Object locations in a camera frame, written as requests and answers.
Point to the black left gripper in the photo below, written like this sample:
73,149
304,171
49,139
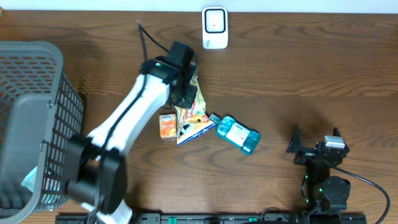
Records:
188,94

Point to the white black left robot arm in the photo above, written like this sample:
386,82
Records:
95,172

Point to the grey plastic shopping basket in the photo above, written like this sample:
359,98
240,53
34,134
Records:
40,111

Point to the light green packet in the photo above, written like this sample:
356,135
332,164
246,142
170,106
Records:
29,180

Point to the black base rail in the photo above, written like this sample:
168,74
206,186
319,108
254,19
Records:
155,218

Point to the orange small carton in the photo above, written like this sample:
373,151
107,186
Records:
168,126

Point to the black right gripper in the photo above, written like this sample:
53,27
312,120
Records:
295,146

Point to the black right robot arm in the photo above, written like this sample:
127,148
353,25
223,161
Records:
325,193

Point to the blue mouthwash bottle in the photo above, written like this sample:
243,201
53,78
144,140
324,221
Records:
237,134

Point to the yellow snack bag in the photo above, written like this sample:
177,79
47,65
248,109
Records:
193,122

